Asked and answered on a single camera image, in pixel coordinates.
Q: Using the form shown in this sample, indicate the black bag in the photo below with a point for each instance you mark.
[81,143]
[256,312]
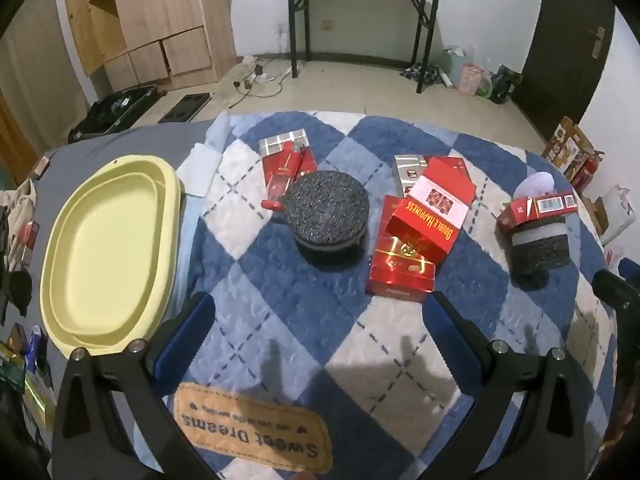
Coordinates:
[502,85]

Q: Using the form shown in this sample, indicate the lavender plush pouch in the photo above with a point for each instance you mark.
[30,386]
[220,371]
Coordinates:
[536,184]

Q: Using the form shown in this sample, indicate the wooden wardrobe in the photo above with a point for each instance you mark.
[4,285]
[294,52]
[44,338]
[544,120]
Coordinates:
[150,20]

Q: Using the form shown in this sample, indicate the blue white checkered blanket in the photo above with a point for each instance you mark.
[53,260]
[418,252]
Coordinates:
[280,285]

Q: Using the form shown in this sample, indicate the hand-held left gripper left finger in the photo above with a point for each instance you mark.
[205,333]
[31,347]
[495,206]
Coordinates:
[182,332]

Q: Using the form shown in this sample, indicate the beige curtain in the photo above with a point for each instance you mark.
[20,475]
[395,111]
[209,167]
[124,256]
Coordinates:
[35,70]

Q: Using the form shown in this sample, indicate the black open suitcase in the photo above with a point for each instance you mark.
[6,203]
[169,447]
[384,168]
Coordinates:
[120,107]

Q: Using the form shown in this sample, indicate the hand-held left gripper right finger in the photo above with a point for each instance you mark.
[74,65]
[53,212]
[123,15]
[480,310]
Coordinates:
[457,332]

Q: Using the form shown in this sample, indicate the round black white sponge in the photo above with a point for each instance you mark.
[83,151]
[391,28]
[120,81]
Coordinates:
[540,252]
[327,210]

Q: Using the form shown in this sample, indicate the yellow plastic basin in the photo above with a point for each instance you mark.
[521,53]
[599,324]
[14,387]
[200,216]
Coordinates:
[110,260]

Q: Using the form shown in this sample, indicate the yellow wall socket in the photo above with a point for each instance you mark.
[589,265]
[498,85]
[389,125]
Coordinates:
[327,25]

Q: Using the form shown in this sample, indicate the silver red plaid box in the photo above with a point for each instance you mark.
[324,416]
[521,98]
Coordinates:
[280,142]

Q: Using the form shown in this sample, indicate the dark wooden door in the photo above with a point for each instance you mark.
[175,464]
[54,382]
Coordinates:
[565,35]

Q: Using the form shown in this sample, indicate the beige clothing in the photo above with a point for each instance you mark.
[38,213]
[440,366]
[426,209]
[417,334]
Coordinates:
[22,210]

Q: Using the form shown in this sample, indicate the colourful cardboard box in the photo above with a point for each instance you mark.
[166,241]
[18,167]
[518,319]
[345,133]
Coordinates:
[570,142]

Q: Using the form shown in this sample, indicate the gold box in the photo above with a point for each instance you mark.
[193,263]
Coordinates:
[37,395]

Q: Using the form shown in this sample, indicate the glossy red cigarette pack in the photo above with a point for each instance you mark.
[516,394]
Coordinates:
[395,272]

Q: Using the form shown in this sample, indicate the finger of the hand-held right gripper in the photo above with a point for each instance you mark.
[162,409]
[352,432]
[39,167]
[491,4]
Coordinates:
[630,269]
[612,287]

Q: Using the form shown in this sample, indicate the pale blue towel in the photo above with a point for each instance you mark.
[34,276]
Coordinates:
[200,170]

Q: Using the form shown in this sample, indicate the silver cigarette pack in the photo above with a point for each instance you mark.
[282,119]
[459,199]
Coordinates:
[407,172]

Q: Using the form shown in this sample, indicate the black floor tray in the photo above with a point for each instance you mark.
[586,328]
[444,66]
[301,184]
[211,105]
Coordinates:
[185,107]

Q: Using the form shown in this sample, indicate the pink bag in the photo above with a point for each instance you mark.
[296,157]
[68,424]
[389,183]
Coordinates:
[470,79]

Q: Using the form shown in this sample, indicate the white plastic bag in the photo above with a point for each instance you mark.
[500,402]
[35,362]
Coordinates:
[455,57]

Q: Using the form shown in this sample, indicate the white wall socket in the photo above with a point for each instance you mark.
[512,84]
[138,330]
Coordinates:
[281,29]

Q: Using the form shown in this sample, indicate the grey bed sheet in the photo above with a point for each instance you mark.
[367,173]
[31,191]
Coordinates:
[115,145]

